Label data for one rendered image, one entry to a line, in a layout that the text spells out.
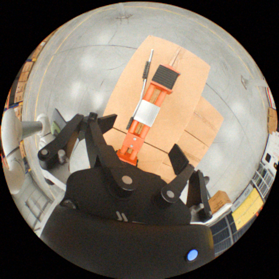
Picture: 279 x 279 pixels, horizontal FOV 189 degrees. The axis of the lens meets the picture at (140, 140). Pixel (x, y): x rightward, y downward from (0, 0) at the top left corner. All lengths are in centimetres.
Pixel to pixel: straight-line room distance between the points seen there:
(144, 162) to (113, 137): 21
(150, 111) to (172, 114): 19
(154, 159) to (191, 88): 42
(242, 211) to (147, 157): 718
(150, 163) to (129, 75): 47
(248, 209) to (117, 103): 742
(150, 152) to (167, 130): 15
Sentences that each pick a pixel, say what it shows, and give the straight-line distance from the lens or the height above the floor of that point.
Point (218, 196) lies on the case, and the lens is 188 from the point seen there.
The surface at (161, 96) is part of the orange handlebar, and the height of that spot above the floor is 109.
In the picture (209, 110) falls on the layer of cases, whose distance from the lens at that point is 106.
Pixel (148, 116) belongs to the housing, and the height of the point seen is 109.
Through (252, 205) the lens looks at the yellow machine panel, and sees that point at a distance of 723.
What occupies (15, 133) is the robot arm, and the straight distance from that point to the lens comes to 51.
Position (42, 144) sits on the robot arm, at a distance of 97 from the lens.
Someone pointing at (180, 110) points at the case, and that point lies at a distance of 48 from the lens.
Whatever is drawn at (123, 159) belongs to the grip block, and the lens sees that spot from 34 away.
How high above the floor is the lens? 139
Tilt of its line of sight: 70 degrees down
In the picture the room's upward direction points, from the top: 167 degrees counter-clockwise
